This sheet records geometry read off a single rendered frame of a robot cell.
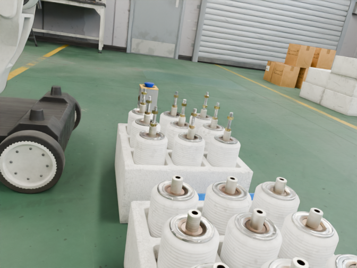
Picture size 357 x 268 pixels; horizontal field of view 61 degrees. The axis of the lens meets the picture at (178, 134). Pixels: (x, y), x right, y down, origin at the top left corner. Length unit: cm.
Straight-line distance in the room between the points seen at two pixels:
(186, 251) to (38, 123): 71
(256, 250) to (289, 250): 10
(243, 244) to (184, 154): 42
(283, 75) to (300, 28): 250
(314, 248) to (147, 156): 48
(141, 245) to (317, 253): 31
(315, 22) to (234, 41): 178
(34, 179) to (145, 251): 58
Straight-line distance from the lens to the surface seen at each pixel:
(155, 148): 85
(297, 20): 691
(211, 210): 64
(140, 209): 67
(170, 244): 50
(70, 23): 600
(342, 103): 347
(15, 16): 114
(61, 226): 92
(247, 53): 647
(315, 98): 379
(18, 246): 88
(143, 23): 597
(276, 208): 68
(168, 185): 62
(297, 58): 465
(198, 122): 112
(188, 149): 88
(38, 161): 103
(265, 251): 54
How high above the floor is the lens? 55
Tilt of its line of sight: 19 degrees down
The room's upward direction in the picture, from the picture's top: 9 degrees clockwise
